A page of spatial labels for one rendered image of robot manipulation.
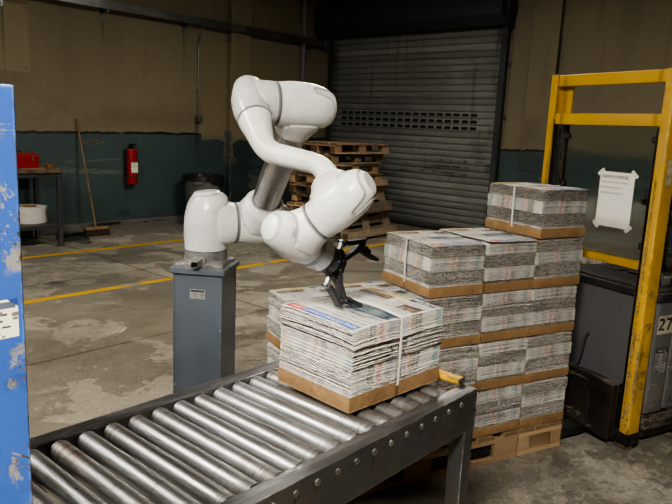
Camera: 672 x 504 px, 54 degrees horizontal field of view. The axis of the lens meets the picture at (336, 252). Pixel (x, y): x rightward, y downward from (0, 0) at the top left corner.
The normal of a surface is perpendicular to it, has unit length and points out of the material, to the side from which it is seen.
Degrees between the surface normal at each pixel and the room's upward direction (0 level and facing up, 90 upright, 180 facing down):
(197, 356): 90
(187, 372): 90
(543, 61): 90
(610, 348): 90
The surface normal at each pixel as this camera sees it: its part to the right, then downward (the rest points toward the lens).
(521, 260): 0.48, 0.18
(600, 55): -0.66, 0.11
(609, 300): -0.88, 0.05
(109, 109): 0.74, 0.16
